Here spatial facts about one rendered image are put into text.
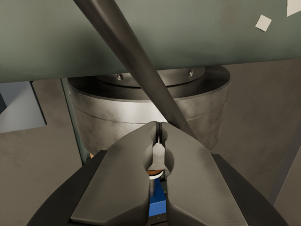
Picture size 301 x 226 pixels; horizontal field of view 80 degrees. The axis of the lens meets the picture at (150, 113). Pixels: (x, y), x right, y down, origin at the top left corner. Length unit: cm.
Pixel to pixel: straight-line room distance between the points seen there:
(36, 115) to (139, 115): 61
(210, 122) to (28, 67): 25
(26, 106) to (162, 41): 68
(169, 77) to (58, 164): 177
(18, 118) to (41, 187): 143
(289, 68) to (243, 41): 212
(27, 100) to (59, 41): 62
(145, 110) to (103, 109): 6
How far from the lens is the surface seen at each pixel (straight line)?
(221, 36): 23
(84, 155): 117
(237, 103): 208
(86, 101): 28
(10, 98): 81
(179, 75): 29
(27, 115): 82
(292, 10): 28
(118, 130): 27
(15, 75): 23
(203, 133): 30
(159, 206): 61
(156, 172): 49
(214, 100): 29
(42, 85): 158
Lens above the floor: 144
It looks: 59 degrees down
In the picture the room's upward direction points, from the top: 152 degrees clockwise
